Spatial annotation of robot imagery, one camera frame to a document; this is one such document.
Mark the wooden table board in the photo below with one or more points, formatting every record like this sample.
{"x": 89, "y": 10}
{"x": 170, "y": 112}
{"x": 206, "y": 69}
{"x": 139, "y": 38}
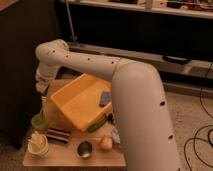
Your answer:
{"x": 65, "y": 155}

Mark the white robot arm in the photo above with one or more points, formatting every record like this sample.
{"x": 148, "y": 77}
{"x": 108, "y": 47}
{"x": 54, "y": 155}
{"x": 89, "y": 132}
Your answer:
{"x": 138, "y": 99}

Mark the upper shelf with clutter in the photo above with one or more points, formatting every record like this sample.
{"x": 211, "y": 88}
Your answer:
{"x": 186, "y": 8}

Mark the yellow round fruit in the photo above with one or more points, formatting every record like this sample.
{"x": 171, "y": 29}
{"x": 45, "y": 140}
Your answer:
{"x": 106, "y": 143}

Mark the striped brown white block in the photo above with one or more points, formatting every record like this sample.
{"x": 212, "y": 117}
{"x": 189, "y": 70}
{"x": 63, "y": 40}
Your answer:
{"x": 58, "y": 135}

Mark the yellow plastic bin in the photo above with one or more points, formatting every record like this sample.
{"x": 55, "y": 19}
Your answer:
{"x": 79, "y": 100}

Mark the blue grey sponge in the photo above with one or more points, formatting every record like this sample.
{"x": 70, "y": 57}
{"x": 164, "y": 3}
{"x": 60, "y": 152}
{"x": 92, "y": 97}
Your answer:
{"x": 105, "y": 98}

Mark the grey wall baseboard rail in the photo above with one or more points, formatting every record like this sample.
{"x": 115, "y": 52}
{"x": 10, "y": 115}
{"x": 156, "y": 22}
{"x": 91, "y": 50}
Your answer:
{"x": 193, "y": 68}

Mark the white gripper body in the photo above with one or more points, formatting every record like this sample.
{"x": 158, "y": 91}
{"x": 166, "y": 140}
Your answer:
{"x": 42, "y": 81}

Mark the green plastic cup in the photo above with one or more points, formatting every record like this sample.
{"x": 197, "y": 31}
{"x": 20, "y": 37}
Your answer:
{"x": 39, "y": 122}

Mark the vertical metal pole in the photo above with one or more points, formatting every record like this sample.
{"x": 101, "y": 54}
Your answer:
{"x": 73, "y": 37}

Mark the black handle on rail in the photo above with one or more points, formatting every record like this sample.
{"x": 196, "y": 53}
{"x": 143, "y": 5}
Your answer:
{"x": 177, "y": 61}

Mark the crumpled blue cloth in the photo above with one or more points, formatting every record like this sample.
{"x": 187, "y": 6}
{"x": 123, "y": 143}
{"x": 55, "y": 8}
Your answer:
{"x": 115, "y": 135}

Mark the metal fork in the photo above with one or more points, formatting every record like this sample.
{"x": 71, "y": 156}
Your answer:
{"x": 43, "y": 99}

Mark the small metal cup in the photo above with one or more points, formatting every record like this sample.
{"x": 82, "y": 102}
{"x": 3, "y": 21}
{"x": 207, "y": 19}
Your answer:
{"x": 84, "y": 149}

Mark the green cucumber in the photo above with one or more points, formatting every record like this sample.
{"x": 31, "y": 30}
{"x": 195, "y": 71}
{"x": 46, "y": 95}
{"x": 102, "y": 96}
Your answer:
{"x": 98, "y": 124}

